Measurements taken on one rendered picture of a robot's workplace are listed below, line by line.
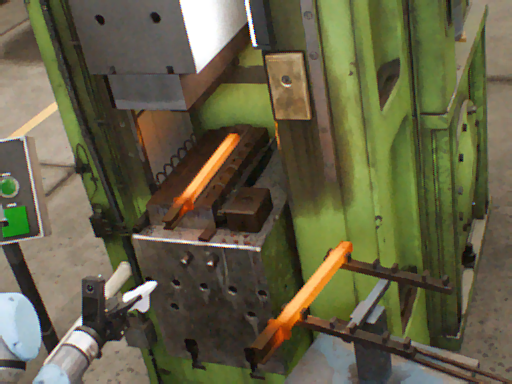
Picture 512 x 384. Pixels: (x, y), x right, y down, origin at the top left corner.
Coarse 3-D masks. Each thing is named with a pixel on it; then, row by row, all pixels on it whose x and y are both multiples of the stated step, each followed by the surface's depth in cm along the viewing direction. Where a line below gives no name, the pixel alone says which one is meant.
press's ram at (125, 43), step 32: (96, 0) 177; (128, 0) 173; (160, 0) 170; (192, 0) 173; (224, 0) 188; (96, 32) 182; (128, 32) 178; (160, 32) 175; (192, 32) 174; (224, 32) 189; (96, 64) 187; (128, 64) 183; (160, 64) 180; (192, 64) 177
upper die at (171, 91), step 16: (240, 32) 210; (224, 48) 201; (240, 48) 210; (208, 64) 193; (224, 64) 202; (112, 80) 188; (128, 80) 186; (144, 80) 184; (160, 80) 183; (176, 80) 181; (192, 80) 186; (208, 80) 194; (128, 96) 189; (144, 96) 187; (160, 96) 185; (176, 96) 184; (192, 96) 187
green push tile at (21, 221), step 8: (16, 208) 206; (24, 208) 206; (8, 216) 206; (16, 216) 206; (24, 216) 206; (16, 224) 206; (24, 224) 206; (8, 232) 206; (16, 232) 206; (24, 232) 206
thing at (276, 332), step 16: (336, 256) 180; (320, 272) 176; (304, 288) 172; (320, 288) 174; (304, 304) 169; (272, 320) 164; (288, 320) 164; (272, 336) 160; (288, 336) 163; (256, 352) 158; (272, 352) 161
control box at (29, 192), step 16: (0, 144) 206; (16, 144) 206; (32, 144) 211; (0, 160) 207; (16, 160) 206; (32, 160) 209; (0, 176) 207; (16, 176) 207; (32, 176) 207; (0, 192) 207; (16, 192) 206; (32, 192) 206; (32, 208) 207; (32, 224) 207; (48, 224) 213; (0, 240) 207; (16, 240) 207
